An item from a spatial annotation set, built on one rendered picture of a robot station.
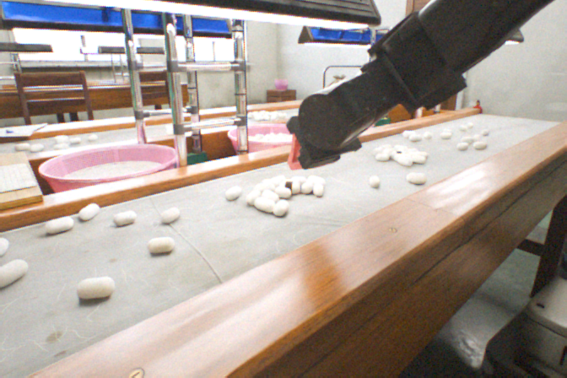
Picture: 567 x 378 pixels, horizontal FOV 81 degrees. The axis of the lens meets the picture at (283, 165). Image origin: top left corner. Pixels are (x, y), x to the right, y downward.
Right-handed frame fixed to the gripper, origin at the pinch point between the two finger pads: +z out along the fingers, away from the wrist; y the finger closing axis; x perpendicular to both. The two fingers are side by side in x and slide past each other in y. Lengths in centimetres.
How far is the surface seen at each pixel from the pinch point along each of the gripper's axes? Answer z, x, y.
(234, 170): 20.3, -8.4, -2.1
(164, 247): 4.9, 4.7, 20.6
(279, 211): 3.8, 5.6, 3.4
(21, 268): 8.8, 0.9, 34.4
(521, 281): 48, 68, -135
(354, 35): 33, -63, -97
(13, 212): 19.6, -10.0, 34.2
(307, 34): 34, -62, -67
